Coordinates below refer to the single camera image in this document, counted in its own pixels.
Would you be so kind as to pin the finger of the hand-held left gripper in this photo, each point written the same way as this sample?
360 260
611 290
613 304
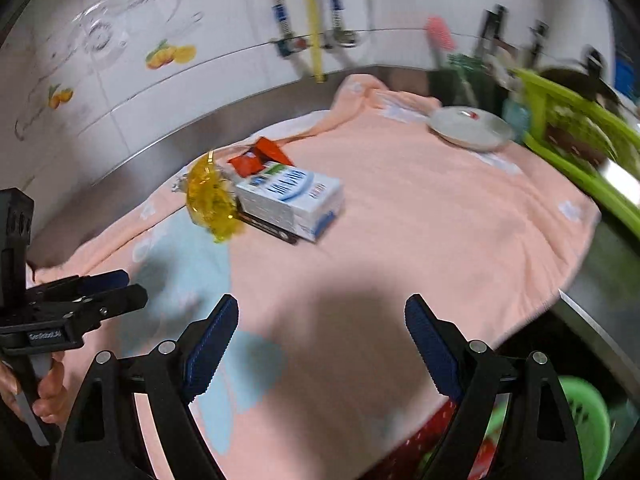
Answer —
125 297
105 280

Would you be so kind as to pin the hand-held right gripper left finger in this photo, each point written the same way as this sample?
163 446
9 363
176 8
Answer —
212 350

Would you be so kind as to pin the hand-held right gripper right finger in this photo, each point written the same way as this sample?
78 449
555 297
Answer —
435 350

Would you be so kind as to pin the yellow plastic wrapper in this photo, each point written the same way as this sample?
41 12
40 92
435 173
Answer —
210 200

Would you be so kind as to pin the black cardboard box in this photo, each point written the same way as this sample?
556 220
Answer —
265 227

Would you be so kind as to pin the green plastic basket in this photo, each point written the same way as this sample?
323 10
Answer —
585 410

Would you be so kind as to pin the white blue milk carton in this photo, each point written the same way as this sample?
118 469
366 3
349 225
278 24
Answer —
290 195

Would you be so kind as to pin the orange red snack packet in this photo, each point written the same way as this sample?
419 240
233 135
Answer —
260 155

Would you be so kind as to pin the person's left hand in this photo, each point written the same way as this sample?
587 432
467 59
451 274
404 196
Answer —
50 390

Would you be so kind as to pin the red plastic stool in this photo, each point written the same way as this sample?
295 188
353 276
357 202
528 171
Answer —
415 440

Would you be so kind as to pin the peach flower print towel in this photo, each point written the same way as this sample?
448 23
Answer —
400 220

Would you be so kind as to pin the white ceramic plate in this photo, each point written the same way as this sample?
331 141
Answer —
470 127

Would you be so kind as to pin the green plastic dish rack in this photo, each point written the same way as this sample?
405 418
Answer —
540 87

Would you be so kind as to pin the metal angle valve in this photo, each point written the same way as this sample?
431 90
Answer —
342 38
292 46

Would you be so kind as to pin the black wok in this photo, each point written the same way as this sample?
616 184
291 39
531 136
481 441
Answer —
575 80

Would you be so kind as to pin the blue plastic container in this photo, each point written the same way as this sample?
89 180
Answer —
622 72

